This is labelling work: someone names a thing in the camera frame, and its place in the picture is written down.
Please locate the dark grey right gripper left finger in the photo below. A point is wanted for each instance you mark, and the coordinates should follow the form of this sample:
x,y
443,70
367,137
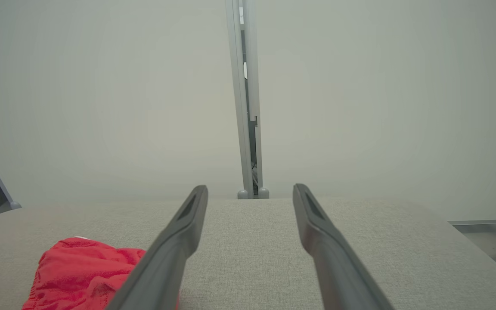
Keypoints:
x,y
166,258

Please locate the grey partition post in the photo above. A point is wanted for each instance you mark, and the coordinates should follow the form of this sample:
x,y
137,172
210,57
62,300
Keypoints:
x,y
237,86

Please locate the red and white garment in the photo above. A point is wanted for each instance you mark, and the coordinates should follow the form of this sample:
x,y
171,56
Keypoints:
x,y
71,275

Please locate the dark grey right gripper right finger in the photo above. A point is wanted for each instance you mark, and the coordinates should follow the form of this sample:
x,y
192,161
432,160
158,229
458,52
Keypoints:
x,y
334,262

